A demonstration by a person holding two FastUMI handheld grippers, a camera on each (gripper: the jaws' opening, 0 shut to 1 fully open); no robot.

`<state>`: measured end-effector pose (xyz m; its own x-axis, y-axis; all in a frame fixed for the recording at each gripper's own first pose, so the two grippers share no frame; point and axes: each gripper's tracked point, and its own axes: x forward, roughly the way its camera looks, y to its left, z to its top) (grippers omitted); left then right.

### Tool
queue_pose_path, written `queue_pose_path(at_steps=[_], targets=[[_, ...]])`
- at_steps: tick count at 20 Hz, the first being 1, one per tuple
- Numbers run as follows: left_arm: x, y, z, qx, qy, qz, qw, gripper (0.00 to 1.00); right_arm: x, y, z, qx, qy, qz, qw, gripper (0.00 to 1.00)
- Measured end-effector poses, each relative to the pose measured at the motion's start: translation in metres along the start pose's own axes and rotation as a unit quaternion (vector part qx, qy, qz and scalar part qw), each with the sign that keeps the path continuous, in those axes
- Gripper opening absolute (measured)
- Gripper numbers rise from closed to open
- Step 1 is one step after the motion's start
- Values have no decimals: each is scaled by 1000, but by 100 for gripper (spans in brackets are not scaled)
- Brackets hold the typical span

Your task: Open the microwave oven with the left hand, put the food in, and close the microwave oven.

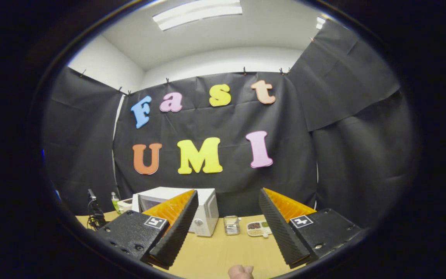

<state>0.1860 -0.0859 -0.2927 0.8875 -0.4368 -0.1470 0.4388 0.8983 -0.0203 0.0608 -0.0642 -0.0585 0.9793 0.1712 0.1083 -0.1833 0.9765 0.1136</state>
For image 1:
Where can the black backdrop cloth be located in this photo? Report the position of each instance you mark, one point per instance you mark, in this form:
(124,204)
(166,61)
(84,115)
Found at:
(215,120)

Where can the white microwave oven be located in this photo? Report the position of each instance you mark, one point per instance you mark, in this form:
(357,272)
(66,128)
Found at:
(207,209)

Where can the white divided dish with beans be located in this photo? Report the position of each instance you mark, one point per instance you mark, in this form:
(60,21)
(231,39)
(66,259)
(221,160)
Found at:
(256,226)

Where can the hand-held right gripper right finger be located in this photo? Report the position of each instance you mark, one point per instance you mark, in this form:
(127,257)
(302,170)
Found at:
(281,232)

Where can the white toaster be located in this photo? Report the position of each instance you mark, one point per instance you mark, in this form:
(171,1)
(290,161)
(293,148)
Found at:
(124,205)

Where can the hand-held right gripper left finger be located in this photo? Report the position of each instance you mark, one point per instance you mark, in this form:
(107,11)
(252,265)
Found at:
(176,232)

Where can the small ceiling light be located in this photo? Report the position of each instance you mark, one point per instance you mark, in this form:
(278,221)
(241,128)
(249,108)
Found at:
(320,22)

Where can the green drink bottle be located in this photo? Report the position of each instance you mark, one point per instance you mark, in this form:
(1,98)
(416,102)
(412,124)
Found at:
(114,201)

